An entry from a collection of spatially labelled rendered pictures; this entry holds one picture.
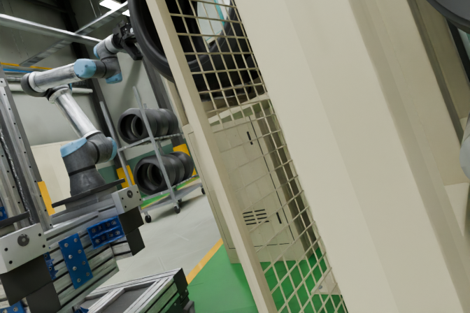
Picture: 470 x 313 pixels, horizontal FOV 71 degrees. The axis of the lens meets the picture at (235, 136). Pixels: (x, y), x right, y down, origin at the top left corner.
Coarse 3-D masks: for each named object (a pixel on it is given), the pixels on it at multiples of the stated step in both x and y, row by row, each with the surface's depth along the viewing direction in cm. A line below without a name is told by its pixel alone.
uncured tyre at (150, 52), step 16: (128, 0) 117; (144, 0) 126; (144, 16) 126; (176, 16) 138; (144, 32) 116; (176, 32) 139; (192, 32) 139; (240, 32) 93; (144, 48) 117; (160, 48) 129; (192, 48) 139; (208, 48) 137; (224, 48) 96; (160, 64) 113; (192, 64) 104; (208, 64) 101; (240, 64) 100; (208, 80) 106; (224, 80) 105; (240, 80) 112
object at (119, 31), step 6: (120, 24) 138; (126, 24) 135; (114, 30) 141; (120, 30) 136; (126, 30) 136; (114, 36) 141; (120, 36) 137; (114, 42) 141; (120, 42) 141; (126, 42) 137; (132, 42) 140; (120, 48) 143
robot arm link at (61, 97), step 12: (48, 96) 160; (60, 96) 160; (60, 108) 160; (72, 108) 160; (72, 120) 158; (84, 120) 159; (84, 132) 157; (96, 132) 157; (96, 144) 152; (108, 144) 158; (108, 156) 158
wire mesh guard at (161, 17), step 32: (160, 0) 45; (192, 0) 52; (160, 32) 45; (224, 32) 56; (224, 64) 54; (192, 96) 45; (224, 96) 52; (192, 128) 45; (224, 128) 49; (224, 192) 44; (288, 224) 54; (256, 256) 45; (256, 288) 45
